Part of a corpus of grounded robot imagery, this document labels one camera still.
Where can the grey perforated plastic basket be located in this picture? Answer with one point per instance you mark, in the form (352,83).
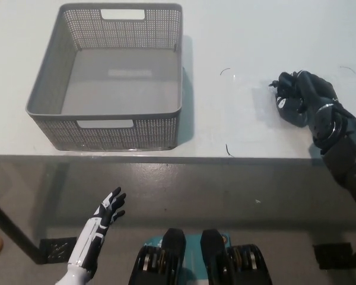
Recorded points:
(118,86)

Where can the black table foot plate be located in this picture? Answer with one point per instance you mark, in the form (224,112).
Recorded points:
(57,250)
(332,255)

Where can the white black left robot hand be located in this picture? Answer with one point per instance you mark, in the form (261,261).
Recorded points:
(104,219)

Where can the black teal robot torso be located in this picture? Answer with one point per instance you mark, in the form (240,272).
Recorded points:
(178,255)

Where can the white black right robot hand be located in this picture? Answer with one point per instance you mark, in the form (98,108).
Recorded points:
(314,89)

